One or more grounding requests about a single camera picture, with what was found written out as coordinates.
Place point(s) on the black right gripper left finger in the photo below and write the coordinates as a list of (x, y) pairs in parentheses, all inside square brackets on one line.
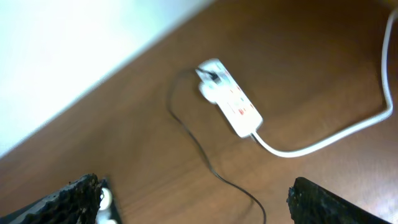
[(76, 203)]

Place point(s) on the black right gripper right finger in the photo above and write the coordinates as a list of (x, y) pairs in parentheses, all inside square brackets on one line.
[(311, 203)]

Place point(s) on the white usb charger plug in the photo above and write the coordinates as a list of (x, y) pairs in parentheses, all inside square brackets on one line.
[(209, 73)]

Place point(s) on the white power strip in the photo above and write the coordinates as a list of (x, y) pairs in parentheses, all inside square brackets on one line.
[(242, 115)]

